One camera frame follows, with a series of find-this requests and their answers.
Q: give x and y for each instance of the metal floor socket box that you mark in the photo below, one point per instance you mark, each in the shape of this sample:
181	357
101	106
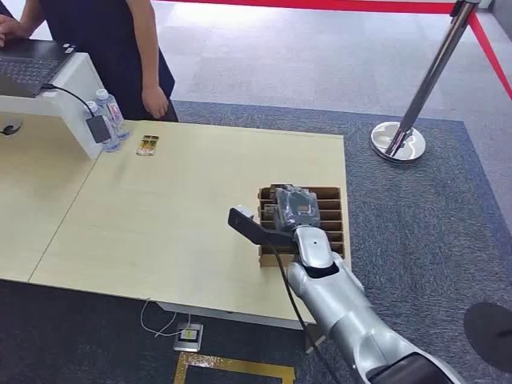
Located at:
188	337

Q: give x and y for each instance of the red barrier belt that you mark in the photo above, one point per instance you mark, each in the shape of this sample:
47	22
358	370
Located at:
490	53

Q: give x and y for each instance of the person's right hand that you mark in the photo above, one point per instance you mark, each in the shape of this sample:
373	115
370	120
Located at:
12	27

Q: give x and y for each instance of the chrome stanchion base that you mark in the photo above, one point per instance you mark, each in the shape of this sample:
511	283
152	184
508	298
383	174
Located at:
414	146

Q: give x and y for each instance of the person's right forearm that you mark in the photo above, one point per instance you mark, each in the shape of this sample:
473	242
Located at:
32	16

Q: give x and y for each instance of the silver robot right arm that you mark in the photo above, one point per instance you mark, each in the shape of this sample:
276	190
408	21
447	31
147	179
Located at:
343	307

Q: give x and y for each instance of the black power adapter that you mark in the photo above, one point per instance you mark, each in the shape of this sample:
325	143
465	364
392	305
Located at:
98	129

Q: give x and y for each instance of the person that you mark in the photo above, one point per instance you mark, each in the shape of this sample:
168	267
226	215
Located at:
100	48

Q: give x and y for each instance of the clear plastic water bottle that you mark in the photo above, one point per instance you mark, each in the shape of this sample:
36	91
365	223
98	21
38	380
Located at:
115	114
111	144

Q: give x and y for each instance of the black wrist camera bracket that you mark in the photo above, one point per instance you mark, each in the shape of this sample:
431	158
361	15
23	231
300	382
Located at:
256	230

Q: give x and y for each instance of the black round floor base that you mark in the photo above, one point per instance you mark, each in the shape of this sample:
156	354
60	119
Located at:
488	334

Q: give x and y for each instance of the chrome stanchion post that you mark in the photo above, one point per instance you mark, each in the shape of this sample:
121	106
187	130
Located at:
432	74

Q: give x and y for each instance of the white desk underframe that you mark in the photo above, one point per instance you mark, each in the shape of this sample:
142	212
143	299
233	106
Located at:
223	315

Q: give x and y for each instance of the white desk riser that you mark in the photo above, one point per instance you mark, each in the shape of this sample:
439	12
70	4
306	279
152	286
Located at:
75	79

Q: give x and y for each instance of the dark grey laptop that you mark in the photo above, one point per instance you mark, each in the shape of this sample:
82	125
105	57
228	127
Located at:
28	63

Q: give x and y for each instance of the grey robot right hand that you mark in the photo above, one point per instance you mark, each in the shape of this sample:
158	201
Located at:
297	209

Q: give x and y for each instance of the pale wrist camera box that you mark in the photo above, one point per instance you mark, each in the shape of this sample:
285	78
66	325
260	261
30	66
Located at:
244	212

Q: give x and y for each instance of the person's left forearm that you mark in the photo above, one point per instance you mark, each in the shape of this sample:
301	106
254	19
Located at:
146	48

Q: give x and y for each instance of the slotted cardboard card holder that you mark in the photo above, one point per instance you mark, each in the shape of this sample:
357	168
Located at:
331	212

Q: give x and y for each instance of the person's left hand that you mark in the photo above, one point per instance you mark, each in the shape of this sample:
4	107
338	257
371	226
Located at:
155	102

